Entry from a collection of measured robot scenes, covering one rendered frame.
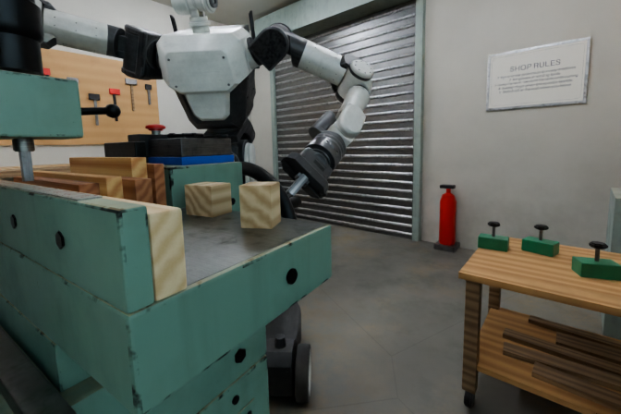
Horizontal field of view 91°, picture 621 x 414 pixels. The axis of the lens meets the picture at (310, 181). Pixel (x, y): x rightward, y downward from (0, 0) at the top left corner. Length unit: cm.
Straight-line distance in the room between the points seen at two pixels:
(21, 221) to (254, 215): 19
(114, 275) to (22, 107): 30
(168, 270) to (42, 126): 30
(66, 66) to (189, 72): 299
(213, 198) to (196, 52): 67
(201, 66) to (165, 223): 84
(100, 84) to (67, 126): 353
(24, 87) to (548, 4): 312
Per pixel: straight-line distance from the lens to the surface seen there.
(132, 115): 404
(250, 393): 47
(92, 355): 25
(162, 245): 19
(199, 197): 40
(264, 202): 31
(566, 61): 306
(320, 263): 32
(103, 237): 20
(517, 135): 304
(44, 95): 47
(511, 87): 307
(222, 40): 100
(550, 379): 144
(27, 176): 49
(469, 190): 313
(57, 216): 25
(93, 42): 115
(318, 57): 100
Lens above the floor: 98
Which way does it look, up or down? 7 degrees down
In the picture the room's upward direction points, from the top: 1 degrees counter-clockwise
